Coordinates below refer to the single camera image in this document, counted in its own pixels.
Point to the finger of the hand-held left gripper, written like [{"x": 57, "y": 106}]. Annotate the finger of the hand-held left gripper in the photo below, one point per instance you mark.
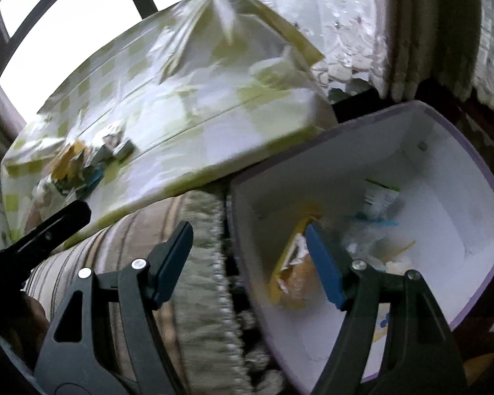
[{"x": 49, "y": 232}]

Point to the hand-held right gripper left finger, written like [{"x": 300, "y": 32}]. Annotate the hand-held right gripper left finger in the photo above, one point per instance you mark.
[{"x": 173, "y": 261}]

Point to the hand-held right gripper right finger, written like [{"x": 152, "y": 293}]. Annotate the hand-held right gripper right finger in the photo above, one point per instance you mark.
[{"x": 324, "y": 267}]

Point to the white cardboard box purple rim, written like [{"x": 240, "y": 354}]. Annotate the white cardboard box purple rim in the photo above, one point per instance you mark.
[{"x": 436, "y": 197}]

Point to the fringed beige throw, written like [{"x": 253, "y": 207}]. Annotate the fringed beige throw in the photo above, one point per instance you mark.
[{"x": 206, "y": 296}]

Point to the clear plastic snack packet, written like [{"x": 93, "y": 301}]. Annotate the clear plastic snack packet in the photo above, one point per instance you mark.
[{"x": 370, "y": 240}]

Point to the blue white snack packet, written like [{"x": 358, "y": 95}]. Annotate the blue white snack packet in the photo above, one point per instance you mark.
[{"x": 92, "y": 181}]

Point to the yellow orange snack packet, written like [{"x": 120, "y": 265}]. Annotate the yellow orange snack packet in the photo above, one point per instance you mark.
[{"x": 68, "y": 160}]

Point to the white packet green label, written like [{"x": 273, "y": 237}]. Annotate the white packet green label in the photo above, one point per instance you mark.
[{"x": 378, "y": 197}]

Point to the small grey snack packet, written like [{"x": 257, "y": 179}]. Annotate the small grey snack packet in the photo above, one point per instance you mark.
[
  {"x": 123, "y": 149},
  {"x": 106, "y": 150}
]

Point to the green checkered tablecloth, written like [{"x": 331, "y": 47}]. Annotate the green checkered tablecloth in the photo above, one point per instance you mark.
[{"x": 197, "y": 103}]

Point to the beige pleated curtain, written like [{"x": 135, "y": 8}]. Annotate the beige pleated curtain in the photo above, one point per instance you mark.
[{"x": 428, "y": 28}]

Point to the black window frame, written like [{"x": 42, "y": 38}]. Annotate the black window frame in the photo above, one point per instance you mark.
[{"x": 4, "y": 24}]

